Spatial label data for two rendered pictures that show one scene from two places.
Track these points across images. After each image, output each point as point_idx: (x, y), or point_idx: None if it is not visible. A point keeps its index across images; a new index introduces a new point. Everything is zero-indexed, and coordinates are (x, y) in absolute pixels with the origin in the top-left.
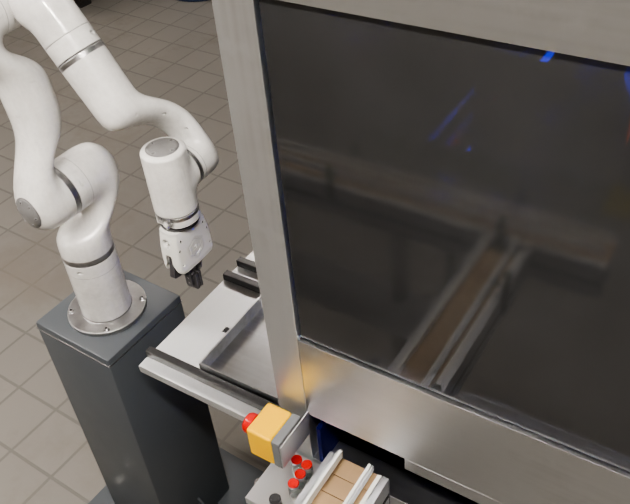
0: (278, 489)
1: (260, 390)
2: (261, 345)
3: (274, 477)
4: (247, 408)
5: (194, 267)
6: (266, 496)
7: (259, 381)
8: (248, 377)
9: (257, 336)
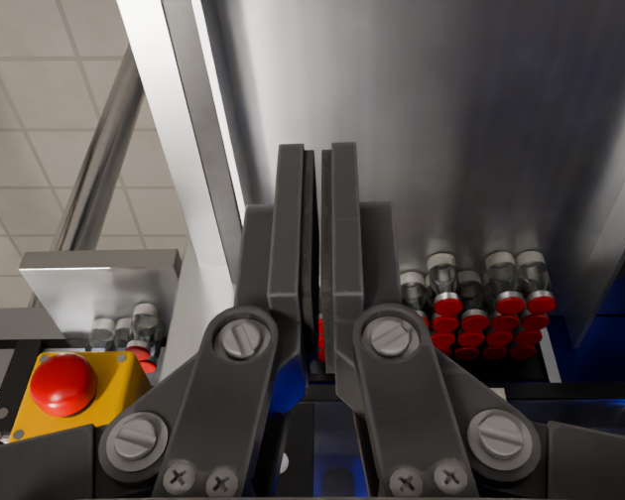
0: (89, 301)
1: (239, 210)
2: (450, 48)
3: (101, 286)
4: (195, 155)
5: (342, 393)
6: (59, 293)
7: (299, 132)
8: (292, 96)
9: (492, 5)
